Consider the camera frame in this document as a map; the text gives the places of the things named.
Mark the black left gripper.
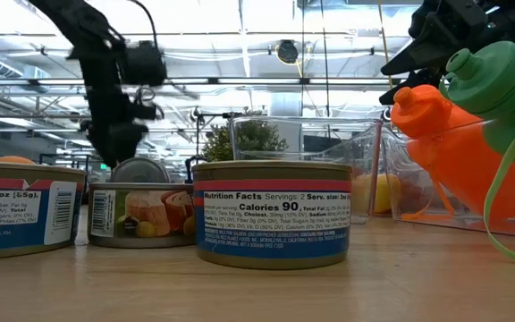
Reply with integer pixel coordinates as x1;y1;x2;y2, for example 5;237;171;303
80;48;158;169

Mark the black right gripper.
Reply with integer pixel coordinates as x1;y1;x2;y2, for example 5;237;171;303
378;0;491;106

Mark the silver grey label can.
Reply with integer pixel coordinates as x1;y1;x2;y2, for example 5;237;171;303
110;157;172;184

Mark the green plastic squeeze bottle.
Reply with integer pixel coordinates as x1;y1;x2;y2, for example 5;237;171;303
438;40;515;268

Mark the picture label fish can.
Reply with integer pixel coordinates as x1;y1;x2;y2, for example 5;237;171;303
87;182;196;250

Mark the orange plastic squeeze bottle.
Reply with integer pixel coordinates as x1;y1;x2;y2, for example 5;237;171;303
390;84;515;225

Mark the blue label salmon can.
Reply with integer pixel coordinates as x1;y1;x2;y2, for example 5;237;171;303
0;161;87;262
191;159;353;271

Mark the yellow orange toy squash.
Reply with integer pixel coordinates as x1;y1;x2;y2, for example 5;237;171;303
350;173;402;216

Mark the small potted green plant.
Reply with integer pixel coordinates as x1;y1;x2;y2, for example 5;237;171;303
201;118;290;163

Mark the short clear plastic bin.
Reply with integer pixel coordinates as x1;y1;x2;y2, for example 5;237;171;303
229;114;383;225

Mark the long clear plastic bin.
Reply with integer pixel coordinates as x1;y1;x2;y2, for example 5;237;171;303
380;120;515;241

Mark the yellow cable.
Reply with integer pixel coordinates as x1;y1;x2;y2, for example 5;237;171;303
376;0;395;90

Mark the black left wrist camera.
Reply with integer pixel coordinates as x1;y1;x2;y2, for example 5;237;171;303
125;40;168;87

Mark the black ceiling cable reel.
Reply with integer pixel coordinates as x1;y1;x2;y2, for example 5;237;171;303
276;38;300;65

